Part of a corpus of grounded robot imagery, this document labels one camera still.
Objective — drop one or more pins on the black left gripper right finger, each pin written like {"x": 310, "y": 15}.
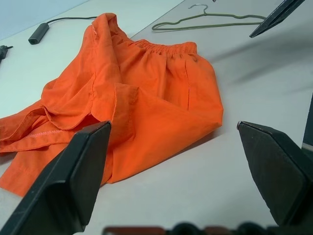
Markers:
{"x": 281, "y": 176}

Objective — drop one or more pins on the orange shorts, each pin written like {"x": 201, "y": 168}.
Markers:
{"x": 151, "y": 98}

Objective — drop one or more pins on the black power adapter box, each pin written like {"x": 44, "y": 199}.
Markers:
{"x": 38, "y": 34}

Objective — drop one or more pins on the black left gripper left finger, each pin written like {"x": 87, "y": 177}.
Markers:
{"x": 56, "y": 186}

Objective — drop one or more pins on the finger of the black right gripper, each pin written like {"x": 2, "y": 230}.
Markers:
{"x": 274, "y": 20}

